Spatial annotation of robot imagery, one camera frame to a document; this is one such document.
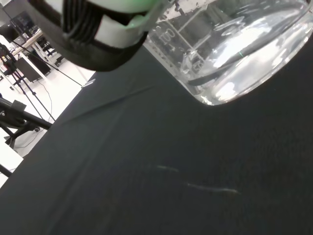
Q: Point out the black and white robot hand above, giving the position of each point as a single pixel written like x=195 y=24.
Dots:
x=80 y=56

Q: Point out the thin black stand pole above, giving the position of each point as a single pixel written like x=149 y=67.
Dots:
x=66 y=75

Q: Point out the clear cloth clip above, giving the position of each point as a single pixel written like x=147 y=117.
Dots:
x=88 y=82

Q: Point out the black office chair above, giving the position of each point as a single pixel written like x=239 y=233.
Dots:
x=47 y=47

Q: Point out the white desk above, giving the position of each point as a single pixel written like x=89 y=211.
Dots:
x=34 y=39

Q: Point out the black computer tower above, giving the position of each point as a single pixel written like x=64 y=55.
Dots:
x=31 y=69

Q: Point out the dark monitor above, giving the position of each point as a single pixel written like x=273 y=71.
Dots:
x=22 y=20

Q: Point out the blue-legged tripod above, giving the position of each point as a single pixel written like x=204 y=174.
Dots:
x=6 y=62

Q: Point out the black bench cloth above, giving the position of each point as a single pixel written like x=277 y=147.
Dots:
x=146 y=147

